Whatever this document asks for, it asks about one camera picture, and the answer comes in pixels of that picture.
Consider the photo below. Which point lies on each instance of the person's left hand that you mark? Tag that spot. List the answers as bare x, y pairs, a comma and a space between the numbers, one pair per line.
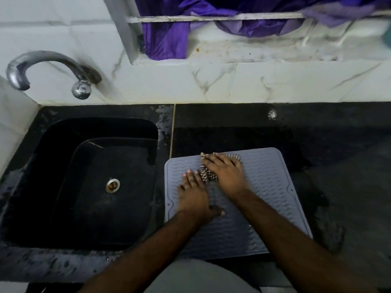
192, 198

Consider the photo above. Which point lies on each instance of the person's right hand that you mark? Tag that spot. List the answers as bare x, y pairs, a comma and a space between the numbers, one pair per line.
229, 176

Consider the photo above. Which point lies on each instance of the white window grille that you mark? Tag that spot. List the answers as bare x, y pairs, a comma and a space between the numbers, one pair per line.
213, 18

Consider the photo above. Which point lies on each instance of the purple satin curtain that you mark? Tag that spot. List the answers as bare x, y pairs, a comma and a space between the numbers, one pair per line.
166, 39

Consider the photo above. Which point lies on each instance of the chrome wall faucet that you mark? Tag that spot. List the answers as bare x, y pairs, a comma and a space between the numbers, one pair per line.
45, 55

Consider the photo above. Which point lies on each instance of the metal sink drain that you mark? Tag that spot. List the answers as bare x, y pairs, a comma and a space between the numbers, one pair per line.
112, 186

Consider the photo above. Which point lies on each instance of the grey window frame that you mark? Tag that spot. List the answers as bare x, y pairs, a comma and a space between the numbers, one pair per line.
125, 30

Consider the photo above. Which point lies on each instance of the checkered cleaning cloth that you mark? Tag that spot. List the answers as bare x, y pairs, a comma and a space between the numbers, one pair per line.
207, 176

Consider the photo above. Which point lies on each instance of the teal plastic box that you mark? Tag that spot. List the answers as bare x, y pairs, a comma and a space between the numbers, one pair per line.
388, 36

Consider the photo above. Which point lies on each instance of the grey silicone mat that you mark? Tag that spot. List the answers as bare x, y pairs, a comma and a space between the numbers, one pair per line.
268, 186

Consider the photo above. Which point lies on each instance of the person's right forearm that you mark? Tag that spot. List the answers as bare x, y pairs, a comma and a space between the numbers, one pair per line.
299, 250

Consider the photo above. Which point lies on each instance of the person's left forearm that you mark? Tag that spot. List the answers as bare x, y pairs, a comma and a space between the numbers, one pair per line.
143, 259

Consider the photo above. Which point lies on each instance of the black stone sink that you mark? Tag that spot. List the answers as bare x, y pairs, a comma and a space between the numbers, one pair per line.
91, 216

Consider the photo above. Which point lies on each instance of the person's grey shirt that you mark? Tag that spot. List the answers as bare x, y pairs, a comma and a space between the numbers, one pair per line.
198, 277

